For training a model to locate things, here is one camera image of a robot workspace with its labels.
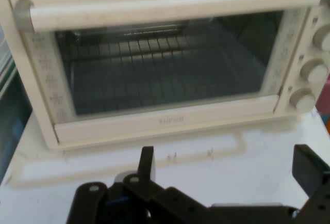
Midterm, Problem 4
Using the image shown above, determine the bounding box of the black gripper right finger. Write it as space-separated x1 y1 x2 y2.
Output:
291 144 330 224

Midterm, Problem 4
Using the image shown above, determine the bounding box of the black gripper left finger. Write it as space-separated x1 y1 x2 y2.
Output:
67 146 212 224

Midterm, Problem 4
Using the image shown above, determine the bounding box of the glass oven door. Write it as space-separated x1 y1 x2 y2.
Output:
7 0 324 146

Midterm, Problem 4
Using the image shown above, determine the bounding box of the pink and blue box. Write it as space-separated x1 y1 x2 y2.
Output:
315 75 330 143

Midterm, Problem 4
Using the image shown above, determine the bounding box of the cream round oven knob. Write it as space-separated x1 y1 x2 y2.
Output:
300 58 329 82
288 87 317 110
312 23 330 51

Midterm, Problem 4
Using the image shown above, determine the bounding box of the dark oven baking tray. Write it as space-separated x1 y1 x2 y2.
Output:
71 62 262 115

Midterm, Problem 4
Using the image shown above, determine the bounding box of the cream white toaster oven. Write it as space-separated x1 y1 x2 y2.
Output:
6 0 330 156

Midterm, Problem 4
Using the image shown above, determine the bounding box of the metal wire oven rack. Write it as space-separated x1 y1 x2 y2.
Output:
60 21 258 63

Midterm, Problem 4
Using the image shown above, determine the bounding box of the cream oven door handle bar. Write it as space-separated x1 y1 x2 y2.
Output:
14 0 325 33

